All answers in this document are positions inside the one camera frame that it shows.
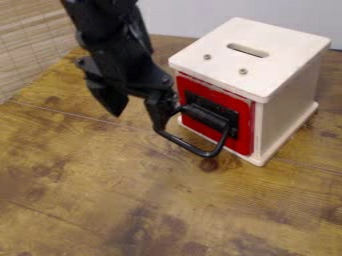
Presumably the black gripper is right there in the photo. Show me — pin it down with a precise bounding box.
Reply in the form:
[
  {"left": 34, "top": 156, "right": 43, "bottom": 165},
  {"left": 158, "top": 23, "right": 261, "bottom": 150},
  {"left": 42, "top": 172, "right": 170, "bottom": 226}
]
[{"left": 73, "top": 6, "right": 178, "bottom": 131}]

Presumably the black metal drawer handle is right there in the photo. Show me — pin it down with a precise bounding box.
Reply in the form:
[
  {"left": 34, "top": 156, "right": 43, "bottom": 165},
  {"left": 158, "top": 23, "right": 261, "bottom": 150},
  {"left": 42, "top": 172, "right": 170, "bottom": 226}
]
[{"left": 154, "top": 90, "right": 240, "bottom": 158}]

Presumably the red wooden drawer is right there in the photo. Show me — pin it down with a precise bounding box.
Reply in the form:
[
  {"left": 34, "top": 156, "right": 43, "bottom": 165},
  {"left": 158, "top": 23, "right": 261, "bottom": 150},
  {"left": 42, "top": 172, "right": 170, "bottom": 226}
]
[{"left": 177, "top": 72, "right": 256, "bottom": 156}]

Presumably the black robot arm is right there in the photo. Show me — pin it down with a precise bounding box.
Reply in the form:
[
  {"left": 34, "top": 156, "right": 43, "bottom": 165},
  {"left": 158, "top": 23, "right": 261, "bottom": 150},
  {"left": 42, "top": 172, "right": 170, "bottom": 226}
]
[{"left": 61, "top": 0, "right": 177, "bottom": 130}]

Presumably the white wooden drawer cabinet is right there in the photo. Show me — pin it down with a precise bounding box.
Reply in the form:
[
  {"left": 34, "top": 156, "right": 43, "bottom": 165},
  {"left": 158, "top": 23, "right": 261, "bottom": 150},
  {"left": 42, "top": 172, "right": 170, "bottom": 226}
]
[{"left": 169, "top": 17, "right": 332, "bottom": 166}]

